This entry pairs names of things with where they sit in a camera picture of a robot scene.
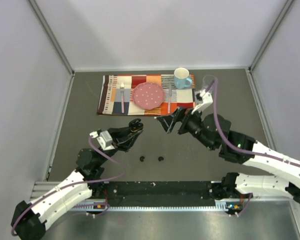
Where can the glossy black charging case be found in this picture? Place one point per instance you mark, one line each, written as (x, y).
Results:
(136, 125)

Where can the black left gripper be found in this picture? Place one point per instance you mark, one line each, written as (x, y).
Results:
(122, 138)

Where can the light blue mug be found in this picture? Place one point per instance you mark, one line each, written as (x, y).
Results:
(182, 78)

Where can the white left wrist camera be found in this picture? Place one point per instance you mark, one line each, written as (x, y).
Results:
(103, 138)

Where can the aluminium frame rail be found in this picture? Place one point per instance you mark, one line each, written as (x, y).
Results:
(94, 204)

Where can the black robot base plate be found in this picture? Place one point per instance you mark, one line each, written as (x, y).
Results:
(164, 193)

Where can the knife with pink handle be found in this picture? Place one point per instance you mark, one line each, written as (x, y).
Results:
(169, 98)

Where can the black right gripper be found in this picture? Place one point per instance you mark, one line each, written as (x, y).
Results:
(181, 114)

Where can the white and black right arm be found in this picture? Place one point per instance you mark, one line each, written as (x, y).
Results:
(215, 133)

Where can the pink dotted plate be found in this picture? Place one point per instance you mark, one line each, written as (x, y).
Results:
(148, 95)

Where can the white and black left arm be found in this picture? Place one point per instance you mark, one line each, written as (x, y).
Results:
(32, 219)

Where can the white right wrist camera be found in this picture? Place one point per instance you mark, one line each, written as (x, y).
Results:
(203, 99)

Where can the fork with pink handle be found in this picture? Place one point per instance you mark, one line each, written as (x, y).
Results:
(122, 90)

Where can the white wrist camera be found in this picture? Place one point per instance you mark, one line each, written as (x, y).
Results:
(103, 138)
(203, 99)

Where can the clear drinking glass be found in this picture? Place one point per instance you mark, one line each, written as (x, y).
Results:
(209, 83)

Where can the colourful patchwork placemat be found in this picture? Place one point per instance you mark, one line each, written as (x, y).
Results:
(110, 100)

